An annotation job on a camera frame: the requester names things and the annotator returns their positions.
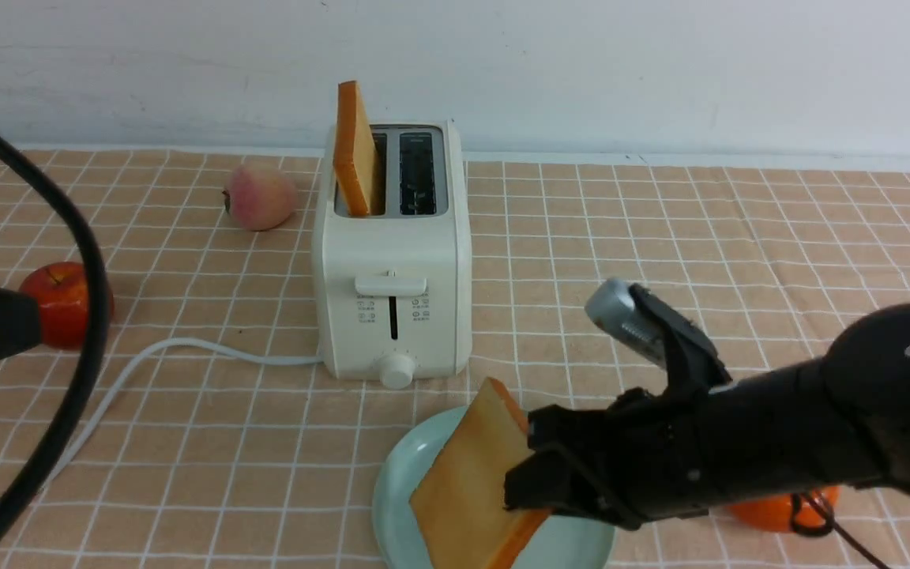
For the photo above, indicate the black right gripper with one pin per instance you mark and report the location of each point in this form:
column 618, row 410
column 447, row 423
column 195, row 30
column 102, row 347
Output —
column 636, row 462

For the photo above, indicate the toasted bread slice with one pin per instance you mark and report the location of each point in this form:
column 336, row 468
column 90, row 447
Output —
column 459, row 505
column 356, row 161

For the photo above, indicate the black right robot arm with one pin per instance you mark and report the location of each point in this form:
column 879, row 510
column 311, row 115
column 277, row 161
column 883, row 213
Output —
column 840, row 419

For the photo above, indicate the light blue round plate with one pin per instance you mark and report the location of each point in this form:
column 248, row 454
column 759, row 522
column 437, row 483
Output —
column 559, row 543

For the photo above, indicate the orange persimmon with green leaf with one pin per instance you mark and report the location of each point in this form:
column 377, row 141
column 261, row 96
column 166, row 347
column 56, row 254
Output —
column 791, row 513

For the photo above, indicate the white two-slot toaster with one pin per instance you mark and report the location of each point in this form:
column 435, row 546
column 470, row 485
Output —
column 393, row 291

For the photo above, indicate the orange checkered tablecloth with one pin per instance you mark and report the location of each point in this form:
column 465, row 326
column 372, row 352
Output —
column 207, row 462

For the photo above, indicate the pink peach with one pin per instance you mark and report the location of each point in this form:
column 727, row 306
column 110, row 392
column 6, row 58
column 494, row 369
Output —
column 259, row 198

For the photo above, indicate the red apple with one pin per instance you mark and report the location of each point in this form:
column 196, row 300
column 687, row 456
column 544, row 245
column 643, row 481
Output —
column 61, row 293

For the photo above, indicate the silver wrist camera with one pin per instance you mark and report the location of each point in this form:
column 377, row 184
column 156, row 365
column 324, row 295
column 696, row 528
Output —
column 615, row 312

